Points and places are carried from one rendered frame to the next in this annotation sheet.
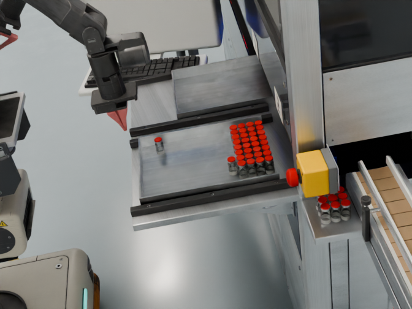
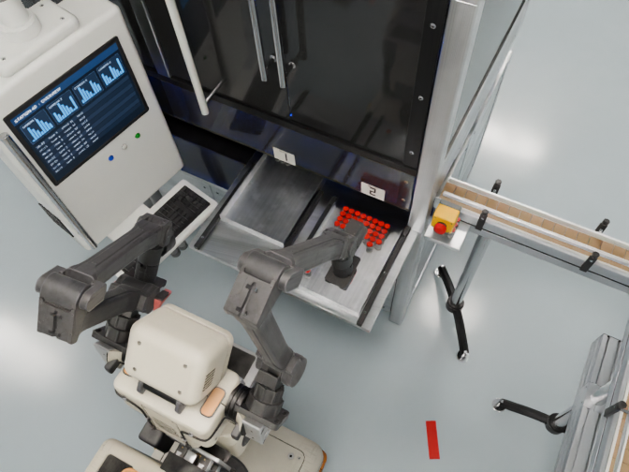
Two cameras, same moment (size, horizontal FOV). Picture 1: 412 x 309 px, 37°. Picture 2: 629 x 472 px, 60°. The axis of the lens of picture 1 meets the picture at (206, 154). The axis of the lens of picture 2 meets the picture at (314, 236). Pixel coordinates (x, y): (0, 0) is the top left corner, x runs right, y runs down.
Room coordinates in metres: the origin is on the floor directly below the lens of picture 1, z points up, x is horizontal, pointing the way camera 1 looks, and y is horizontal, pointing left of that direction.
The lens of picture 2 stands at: (0.89, 0.78, 2.54)
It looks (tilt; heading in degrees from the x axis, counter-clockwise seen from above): 60 degrees down; 302
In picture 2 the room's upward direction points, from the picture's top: 5 degrees counter-clockwise
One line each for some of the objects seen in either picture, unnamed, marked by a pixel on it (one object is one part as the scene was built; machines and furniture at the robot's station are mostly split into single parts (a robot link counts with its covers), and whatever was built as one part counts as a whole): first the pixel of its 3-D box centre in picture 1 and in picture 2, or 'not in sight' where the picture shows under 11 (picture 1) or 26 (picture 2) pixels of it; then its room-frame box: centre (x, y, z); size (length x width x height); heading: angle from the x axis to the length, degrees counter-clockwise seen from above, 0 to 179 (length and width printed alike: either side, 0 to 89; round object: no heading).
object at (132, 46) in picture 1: (117, 42); (346, 237); (1.20, 0.14, 1.29); 0.11 x 0.09 x 0.12; 89
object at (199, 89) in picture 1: (230, 85); (275, 195); (1.61, -0.11, 0.90); 0.34 x 0.26 x 0.04; 90
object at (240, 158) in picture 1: (238, 151); (358, 235); (1.27, -0.08, 0.91); 0.18 x 0.02 x 0.05; 179
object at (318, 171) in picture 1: (316, 173); (446, 216); (1.02, -0.22, 1.00); 0.08 x 0.07 x 0.07; 90
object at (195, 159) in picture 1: (205, 159); (345, 257); (1.27, 0.00, 0.90); 0.34 x 0.26 x 0.04; 89
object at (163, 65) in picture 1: (141, 70); (159, 228); (1.96, 0.17, 0.82); 0.40 x 0.14 x 0.02; 79
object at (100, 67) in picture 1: (105, 61); (343, 254); (1.20, 0.17, 1.26); 0.07 x 0.06 x 0.07; 89
